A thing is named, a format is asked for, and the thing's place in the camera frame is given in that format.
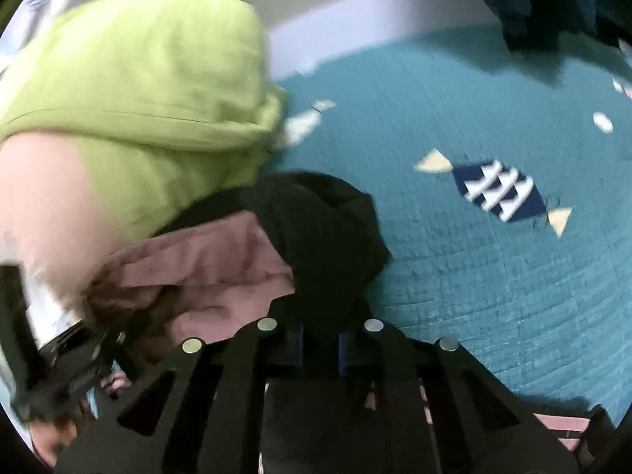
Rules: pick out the white printed bedsheet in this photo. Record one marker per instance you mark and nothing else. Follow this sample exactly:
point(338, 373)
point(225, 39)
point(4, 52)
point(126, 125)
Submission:
point(44, 5)

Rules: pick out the dusty pink garment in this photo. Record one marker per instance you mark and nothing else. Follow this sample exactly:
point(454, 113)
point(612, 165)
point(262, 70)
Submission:
point(212, 266)

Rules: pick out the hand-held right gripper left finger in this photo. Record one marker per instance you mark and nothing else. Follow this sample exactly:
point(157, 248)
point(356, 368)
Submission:
point(291, 351)

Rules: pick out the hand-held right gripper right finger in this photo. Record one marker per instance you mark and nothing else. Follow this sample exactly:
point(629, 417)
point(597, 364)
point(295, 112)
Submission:
point(348, 351)

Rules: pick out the black garment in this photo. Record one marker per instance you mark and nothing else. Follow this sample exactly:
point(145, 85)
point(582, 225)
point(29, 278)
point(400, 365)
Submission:
point(316, 237)

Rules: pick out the pale pink cloth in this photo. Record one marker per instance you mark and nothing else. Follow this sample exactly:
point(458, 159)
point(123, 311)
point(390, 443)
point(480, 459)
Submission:
point(39, 207)

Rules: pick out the teal printed blanket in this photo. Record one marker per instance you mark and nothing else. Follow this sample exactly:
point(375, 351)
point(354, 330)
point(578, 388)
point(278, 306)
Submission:
point(469, 281)

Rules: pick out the lime green garment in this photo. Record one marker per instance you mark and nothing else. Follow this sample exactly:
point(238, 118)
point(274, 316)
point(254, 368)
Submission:
point(148, 84)

